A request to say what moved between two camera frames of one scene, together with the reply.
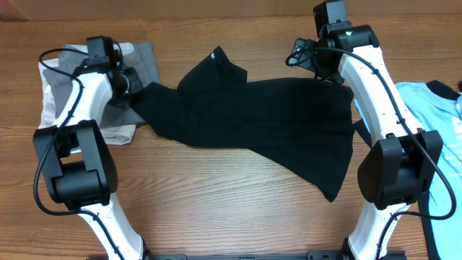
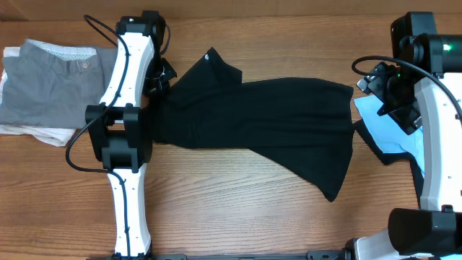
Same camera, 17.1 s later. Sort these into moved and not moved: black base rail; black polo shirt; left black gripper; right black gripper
Moved: right black gripper; left black gripper
Not moved: black base rail; black polo shirt
